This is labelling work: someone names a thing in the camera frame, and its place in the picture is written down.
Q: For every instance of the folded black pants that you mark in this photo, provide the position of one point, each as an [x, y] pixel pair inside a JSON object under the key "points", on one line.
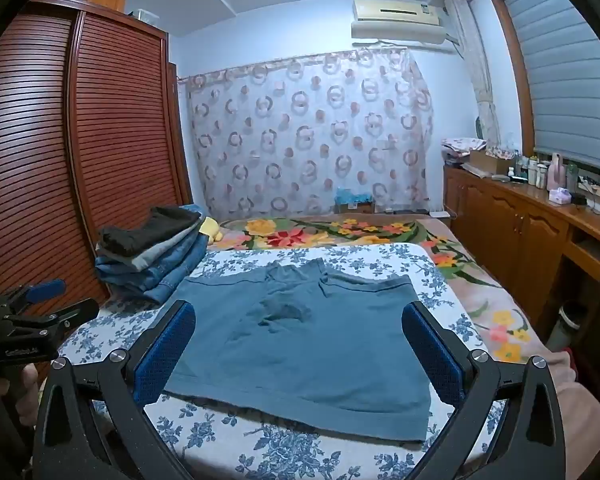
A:
{"points": [[145, 230]]}

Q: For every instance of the white air conditioner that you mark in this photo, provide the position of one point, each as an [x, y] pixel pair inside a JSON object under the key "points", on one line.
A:
{"points": [[400, 22]]}

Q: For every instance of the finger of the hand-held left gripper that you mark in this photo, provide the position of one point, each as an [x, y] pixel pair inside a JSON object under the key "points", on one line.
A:
{"points": [[65, 316], [45, 290]]}

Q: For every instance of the folded floral cloth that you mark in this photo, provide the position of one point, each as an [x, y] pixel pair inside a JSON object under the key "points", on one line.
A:
{"points": [[462, 146]]}

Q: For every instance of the white trash bin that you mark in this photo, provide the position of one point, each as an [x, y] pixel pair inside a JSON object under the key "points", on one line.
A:
{"points": [[570, 325]]}

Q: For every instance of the brown louvered wardrobe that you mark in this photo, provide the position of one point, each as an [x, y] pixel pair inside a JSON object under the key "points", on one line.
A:
{"points": [[120, 135]]}

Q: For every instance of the green bottle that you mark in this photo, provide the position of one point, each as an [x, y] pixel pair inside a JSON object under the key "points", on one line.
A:
{"points": [[572, 176]]}

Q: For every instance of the folded blue denim jeans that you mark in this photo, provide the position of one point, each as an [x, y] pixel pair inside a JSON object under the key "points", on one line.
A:
{"points": [[150, 280]]}

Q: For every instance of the pink tissue box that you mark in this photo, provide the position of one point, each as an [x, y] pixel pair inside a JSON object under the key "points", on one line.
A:
{"points": [[560, 196]]}

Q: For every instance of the small cardboard box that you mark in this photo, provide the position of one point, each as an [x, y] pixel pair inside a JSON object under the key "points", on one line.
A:
{"points": [[355, 207]]}

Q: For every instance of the pink bottle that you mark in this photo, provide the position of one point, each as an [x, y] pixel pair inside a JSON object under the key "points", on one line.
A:
{"points": [[556, 172]]}

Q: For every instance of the wooden window frame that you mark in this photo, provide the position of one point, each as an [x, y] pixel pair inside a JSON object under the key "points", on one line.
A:
{"points": [[517, 75]]}

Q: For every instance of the group of white bottles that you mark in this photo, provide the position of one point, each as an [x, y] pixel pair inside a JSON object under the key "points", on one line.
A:
{"points": [[536, 172]]}

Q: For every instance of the long wooden cabinet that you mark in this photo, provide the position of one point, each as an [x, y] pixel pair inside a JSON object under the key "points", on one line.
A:
{"points": [[510, 225]]}

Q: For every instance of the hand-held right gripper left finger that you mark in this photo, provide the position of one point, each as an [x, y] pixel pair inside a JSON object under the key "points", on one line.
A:
{"points": [[165, 355]]}

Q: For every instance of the tied floral side curtain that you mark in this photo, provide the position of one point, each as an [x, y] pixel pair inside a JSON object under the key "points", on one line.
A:
{"points": [[480, 75]]}

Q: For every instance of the circle print curtain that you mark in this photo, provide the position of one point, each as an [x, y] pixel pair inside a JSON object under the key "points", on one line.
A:
{"points": [[310, 130]]}

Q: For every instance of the pink cloth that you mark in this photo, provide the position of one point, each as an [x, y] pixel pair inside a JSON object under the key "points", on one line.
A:
{"points": [[585, 410]]}

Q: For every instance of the grey window blind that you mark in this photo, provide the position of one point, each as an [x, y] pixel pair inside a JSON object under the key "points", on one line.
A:
{"points": [[565, 70]]}

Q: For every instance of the blue floral white bedsheet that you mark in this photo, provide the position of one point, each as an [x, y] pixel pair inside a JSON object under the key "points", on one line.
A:
{"points": [[280, 450]]}

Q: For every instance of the blue plastic bag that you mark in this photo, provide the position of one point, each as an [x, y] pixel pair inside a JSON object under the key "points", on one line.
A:
{"points": [[354, 195]]}

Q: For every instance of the person's left hand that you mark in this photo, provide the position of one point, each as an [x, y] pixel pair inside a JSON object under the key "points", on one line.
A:
{"points": [[28, 395]]}

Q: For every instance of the blue-grey t-shirt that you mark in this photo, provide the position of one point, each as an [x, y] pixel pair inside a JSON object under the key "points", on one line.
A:
{"points": [[300, 340]]}

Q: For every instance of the folded grey garment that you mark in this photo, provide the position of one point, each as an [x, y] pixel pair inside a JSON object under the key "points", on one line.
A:
{"points": [[155, 256]]}

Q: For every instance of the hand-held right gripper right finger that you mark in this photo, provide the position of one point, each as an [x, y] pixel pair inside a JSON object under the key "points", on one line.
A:
{"points": [[436, 360]]}

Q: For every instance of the open cardboard box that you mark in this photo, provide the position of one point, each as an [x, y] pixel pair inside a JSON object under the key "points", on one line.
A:
{"points": [[490, 161]]}

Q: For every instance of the yellow plush toy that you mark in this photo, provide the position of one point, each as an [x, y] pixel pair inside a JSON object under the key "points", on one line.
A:
{"points": [[211, 229]]}

